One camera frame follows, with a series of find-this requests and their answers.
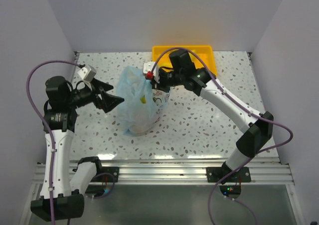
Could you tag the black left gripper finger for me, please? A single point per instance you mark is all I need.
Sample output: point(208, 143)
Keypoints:
point(101, 85)
point(109, 102)

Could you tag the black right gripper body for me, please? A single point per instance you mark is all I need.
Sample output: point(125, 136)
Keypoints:
point(169, 79)

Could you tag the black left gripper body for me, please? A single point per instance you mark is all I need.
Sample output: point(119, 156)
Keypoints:
point(80, 97)

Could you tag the yellow plastic tray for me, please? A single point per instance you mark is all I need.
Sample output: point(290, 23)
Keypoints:
point(204, 52)

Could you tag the light blue plastic bag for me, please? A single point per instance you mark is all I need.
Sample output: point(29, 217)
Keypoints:
point(143, 106)

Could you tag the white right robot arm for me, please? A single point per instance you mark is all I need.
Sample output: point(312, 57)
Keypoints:
point(256, 127)

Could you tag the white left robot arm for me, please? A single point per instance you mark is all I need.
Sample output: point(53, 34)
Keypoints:
point(62, 196)

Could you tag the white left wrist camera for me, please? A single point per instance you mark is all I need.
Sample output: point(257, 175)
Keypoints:
point(87, 73)

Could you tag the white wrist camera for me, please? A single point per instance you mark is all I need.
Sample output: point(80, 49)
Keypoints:
point(151, 71)
point(87, 73)

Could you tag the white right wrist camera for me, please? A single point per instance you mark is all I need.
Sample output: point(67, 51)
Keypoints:
point(151, 71)

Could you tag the black left base bracket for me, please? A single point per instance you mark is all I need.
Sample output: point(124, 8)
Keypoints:
point(90, 169)

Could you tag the black base bracket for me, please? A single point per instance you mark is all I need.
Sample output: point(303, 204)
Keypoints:
point(90, 169)
point(214, 174)

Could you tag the black right base bracket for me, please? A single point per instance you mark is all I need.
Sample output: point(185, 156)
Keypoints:
point(214, 174)

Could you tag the aluminium mounting rail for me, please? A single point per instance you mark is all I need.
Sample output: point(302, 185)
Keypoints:
point(263, 171)

